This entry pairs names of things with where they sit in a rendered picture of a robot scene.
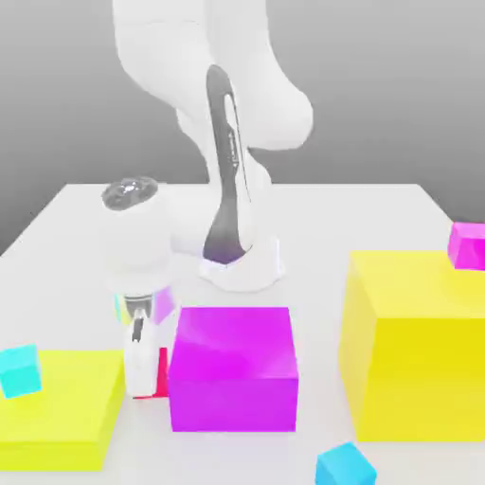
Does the large lime yellow box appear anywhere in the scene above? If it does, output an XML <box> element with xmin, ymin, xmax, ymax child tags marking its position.
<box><xmin>0</xmin><ymin>349</ymin><xmax>127</xmax><ymax>474</ymax></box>

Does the large magenta box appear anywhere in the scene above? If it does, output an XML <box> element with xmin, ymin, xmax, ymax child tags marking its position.
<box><xmin>167</xmin><ymin>305</ymin><xmax>300</xmax><ymax>434</ymax></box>

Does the small red cube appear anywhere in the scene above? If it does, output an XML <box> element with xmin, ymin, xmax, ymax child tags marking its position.
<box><xmin>133</xmin><ymin>346</ymin><xmax>171</xmax><ymax>400</ymax></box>

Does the small magenta cube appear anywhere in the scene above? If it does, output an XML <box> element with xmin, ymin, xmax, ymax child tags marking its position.
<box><xmin>446</xmin><ymin>221</ymin><xmax>485</xmax><ymax>273</ymax></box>

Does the small blue cube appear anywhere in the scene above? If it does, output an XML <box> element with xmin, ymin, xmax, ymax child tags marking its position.
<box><xmin>314</xmin><ymin>440</ymin><xmax>379</xmax><ymax>485</ymax></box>

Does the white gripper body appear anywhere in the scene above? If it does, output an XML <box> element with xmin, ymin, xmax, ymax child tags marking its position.
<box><xmin>123</xmin><ymin>320</ymin><xmax>160</xmax><ymax>399</ymax></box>

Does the small cyan cube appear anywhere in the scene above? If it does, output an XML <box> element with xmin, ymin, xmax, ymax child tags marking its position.
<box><xmin>0</xmin><ymin>343</ymin><xmax>44</xmax><ymax>400</ymax></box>

